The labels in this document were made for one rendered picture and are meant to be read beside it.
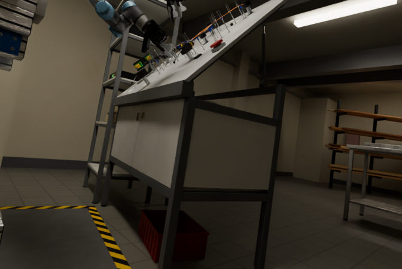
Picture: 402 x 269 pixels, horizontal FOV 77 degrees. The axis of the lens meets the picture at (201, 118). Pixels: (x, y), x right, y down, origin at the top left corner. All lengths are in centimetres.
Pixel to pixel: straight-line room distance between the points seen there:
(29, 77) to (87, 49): 78
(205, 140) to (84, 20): 308
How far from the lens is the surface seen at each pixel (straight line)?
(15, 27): 125
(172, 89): 114
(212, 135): 114
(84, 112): 375
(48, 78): 366
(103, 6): 134
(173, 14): 154
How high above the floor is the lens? 62
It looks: 5 degrees up
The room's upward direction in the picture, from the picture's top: 9 degrees clockwise
